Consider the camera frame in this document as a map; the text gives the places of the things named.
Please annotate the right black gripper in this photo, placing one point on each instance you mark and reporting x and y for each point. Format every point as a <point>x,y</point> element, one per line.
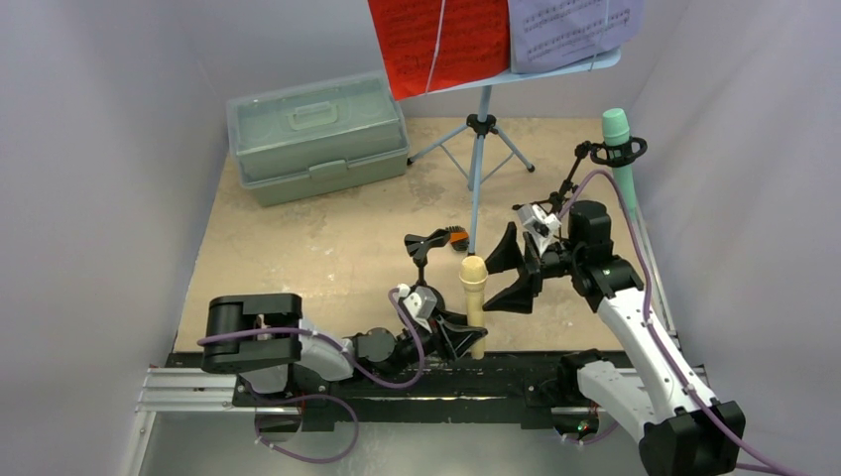
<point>531,264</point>

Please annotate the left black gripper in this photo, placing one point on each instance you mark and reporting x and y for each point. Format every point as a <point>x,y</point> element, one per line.
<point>457,340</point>

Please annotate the cream yellow microphone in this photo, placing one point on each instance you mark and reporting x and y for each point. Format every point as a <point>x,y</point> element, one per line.
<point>473,276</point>

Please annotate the black round-base microphone stand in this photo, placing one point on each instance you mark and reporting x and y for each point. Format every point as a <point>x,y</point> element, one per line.
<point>417,248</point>

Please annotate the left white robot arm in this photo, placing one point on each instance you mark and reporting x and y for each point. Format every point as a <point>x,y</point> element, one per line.
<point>258,338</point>

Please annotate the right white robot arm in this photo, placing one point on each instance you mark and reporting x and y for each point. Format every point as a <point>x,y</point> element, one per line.
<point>644,341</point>

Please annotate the orange black hex key set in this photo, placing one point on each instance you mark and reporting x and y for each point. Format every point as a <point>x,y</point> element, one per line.
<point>458,238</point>

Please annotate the light blue music stand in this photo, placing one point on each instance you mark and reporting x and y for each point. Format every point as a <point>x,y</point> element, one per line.
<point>483,124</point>

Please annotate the black tripod microphone stand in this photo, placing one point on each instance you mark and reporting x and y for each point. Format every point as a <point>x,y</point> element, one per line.
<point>597,153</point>

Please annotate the mint green microphone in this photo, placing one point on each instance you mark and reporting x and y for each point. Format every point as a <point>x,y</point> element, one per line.
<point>616,136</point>

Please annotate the grey-green plastic toolbox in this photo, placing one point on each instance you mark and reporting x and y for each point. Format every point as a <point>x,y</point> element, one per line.
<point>317,138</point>

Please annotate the lavender sheet music page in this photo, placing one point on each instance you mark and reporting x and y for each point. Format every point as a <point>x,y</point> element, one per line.
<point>550,34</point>

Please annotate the red sheet music page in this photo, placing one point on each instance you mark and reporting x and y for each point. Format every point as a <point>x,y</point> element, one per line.
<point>429,45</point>

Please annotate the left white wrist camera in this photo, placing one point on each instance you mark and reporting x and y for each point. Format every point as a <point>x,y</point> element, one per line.
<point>419,302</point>

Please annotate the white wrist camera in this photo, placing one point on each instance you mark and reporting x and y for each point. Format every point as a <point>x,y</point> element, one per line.
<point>541,226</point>
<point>419,302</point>

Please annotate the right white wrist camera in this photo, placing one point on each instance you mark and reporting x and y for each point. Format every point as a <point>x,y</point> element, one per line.
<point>541,226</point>

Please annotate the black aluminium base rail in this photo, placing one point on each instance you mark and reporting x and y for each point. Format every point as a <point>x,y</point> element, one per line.
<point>531,389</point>

